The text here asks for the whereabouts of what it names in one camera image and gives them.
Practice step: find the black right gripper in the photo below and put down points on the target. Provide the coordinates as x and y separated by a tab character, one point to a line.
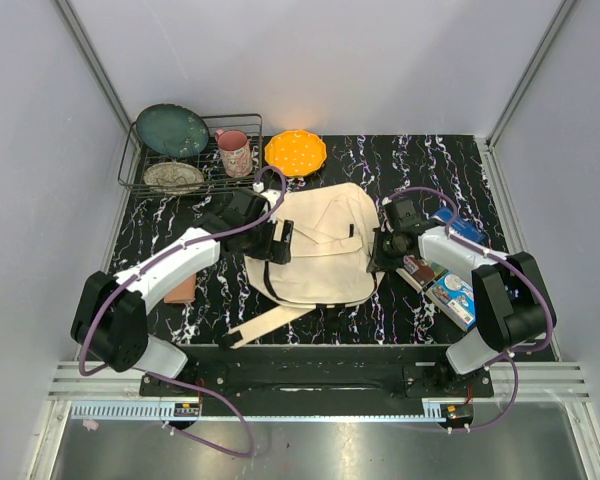
378	261

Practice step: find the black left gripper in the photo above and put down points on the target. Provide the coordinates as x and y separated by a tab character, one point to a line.
278	252

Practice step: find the cream canvas backpack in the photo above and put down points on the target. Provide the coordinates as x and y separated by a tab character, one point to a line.
330	250

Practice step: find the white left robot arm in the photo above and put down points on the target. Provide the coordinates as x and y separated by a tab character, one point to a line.
111	319

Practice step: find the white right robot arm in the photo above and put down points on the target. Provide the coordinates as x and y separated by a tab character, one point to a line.
511	303

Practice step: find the yellow blue picture book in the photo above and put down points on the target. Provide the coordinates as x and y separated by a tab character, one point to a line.
420	273

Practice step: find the light blue coin book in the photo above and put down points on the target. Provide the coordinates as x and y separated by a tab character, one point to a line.
454	297

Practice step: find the salmon leather wallet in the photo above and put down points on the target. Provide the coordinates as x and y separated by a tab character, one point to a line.
184	293

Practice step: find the yellow polka dot plate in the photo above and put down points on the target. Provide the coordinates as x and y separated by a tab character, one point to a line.
296	153

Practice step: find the pink ghost pattern mug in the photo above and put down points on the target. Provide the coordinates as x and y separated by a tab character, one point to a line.
235	152

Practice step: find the speckled beige plate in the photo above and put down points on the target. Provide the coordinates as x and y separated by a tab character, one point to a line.
173	178

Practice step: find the dark teal plate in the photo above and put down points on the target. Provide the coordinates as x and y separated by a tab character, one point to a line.
172	130

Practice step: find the grey wire dish rack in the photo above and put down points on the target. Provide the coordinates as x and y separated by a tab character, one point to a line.
137	157

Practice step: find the aluminium front rail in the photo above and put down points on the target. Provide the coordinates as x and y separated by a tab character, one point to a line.
529	381

